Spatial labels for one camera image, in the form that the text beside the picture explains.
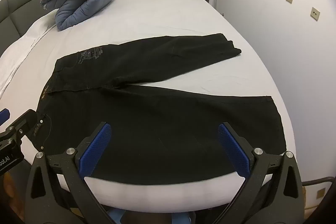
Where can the grey padded headboard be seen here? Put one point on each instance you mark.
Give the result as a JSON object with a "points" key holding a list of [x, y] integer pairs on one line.
{"points": [[15, 6]]}

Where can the black pants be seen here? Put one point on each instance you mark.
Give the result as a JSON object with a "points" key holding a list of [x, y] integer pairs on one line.
{"points": [[157, 113]]}

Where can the bed with white sheet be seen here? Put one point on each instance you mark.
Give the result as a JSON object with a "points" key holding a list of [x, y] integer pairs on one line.
{"points": [[170, 14]]}

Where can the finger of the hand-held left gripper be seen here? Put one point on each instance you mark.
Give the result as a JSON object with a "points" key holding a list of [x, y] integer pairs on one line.
{"points": [[3, 116], [25, 123]]}

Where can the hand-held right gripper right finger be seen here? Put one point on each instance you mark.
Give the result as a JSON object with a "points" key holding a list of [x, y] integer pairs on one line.
{"points": [[234, 151]]}

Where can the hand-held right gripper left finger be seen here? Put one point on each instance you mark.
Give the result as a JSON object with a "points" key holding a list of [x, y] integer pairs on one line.
{"points": [[96, 145]]}

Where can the white folded sheet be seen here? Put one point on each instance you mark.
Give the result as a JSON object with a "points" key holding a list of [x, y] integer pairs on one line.
{"points": [[23, 48]]}

